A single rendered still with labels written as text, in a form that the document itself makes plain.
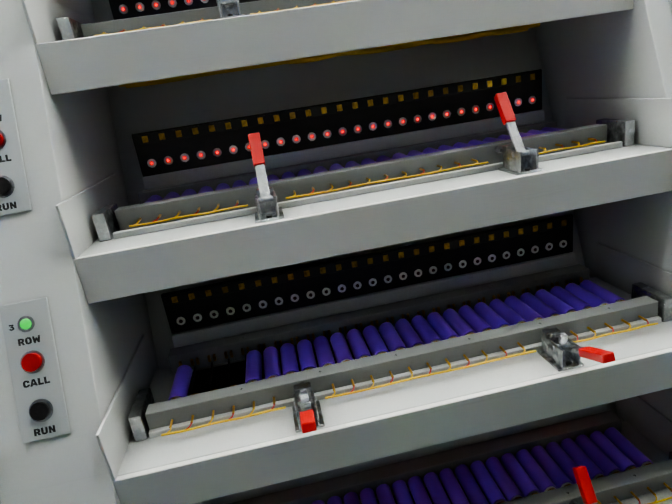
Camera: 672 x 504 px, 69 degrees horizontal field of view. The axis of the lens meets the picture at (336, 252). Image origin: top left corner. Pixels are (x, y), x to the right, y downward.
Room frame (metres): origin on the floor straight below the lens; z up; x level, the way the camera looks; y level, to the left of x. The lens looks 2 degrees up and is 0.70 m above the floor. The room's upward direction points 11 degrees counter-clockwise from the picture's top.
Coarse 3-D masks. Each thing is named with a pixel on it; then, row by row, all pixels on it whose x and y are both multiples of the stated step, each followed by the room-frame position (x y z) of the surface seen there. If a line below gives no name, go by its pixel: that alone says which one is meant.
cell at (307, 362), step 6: (300, 342) 0.58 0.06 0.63; (306, 342) 0.58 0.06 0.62; (300, 348) 0.57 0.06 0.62; (306, 348) 0.57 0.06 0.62; (312, 348) 0.58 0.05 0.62; (300, 354) 0.56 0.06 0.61; (306, 354) 0.55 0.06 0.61; (312, 354) 0.56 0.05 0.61; (300, 360) 0.55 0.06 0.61; (306, 360) 0.54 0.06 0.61; (312, 360) 0.54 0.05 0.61; (300, 366) 0.54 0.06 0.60; (306, 366) 0.53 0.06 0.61; (312, 366) 0.53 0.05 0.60
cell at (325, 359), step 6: (318, 336) 0.59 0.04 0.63; (324, 336) 0.59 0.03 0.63; (318, 342) 0.58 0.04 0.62; (324, 342) 0.58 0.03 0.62; (318, 348) 0.57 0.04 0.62; (324, 348) 0.56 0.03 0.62; (330, 348) 0.57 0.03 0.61; (318, 354) 0.56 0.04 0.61; (324, 354) 0.55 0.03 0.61; (330, 354) 0.55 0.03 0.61; (318, 360) 0.55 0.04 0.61; (324, 360) 0.54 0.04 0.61; (330, 360) 0.54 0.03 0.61
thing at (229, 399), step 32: (544, 320) 0.54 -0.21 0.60; (576, 320) 0.53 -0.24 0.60; (608, 320) 0.54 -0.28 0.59; (416, 352) 0.52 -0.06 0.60; (448, 352) 0.52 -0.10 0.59; (480, 352) 0.53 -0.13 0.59; (256, 384) 0.50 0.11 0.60; (288, 384) 0.50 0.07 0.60; (320, 384) 0.51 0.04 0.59; (352, 384) 0.50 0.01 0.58; (384, 384) 0.50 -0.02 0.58; (160, 416) 0.49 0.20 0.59; (192, 416) 0.49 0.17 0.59
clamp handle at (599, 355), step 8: (560, 336) 0.49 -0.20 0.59; (560, 344) 0.50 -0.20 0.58; (568, 344) 0.49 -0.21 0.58; (576, 352) 0.47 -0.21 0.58; (584, 352) 0.45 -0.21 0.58; (592, 352) 0.44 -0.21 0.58; (600, 352) 0.44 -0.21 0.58; (608, 352) 0.43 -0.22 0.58; (600, 360) 0.43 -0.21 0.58; (608, 360) 0.43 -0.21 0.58
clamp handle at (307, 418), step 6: (300, 396) 0.46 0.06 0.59; (306, 396) 0.47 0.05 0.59; (306, 402) 0.47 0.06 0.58; (306, 408) 0.45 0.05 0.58; (300, 414) 0.43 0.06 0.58; (306, 414) 0.42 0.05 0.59; (312, 414) 0.42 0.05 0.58; (300, 420) 0.41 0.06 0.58; (306, 420) 0.41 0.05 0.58; (312, 420) 0.40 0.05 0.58; (306, 426) 0.40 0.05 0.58; (312, 426) 0.40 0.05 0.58; (306, 432) 0.40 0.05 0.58
